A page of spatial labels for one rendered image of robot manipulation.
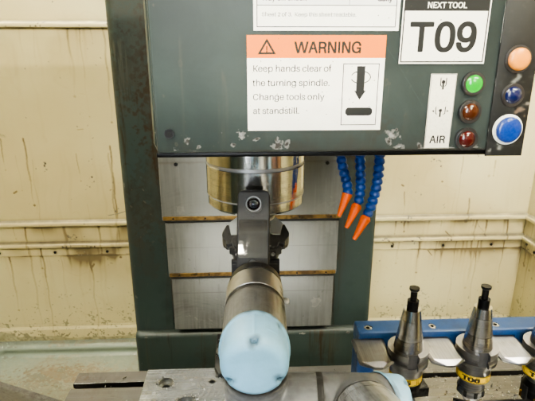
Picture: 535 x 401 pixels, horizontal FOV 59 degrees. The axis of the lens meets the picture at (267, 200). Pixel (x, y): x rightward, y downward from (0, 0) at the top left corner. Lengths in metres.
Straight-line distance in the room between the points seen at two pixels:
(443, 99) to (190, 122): 0.29
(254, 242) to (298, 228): 0.63
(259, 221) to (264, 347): 0.21
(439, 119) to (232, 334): 0.34
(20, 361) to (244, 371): 1.57
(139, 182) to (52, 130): 0.50
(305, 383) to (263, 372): 0.09
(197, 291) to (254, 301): 0.82
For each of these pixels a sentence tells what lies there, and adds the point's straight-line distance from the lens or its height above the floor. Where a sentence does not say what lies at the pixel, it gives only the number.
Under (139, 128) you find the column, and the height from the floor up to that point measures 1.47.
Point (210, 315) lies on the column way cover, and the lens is 1.39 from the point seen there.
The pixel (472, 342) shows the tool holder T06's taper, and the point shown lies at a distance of 0.82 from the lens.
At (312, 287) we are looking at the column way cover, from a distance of 1.36.
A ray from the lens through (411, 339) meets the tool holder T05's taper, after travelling 0.77.
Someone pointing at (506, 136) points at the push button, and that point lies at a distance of 0.63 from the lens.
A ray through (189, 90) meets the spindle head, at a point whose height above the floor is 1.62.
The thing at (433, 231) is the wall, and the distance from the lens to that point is 1.83.
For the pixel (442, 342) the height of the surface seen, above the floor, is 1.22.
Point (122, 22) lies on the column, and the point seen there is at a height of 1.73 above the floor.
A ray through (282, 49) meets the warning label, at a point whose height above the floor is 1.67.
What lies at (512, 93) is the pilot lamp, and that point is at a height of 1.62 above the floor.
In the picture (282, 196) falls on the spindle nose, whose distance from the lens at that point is 0.72.
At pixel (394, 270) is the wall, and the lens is 1.85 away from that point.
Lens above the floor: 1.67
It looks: 18 degrees down
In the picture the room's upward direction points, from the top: straight up
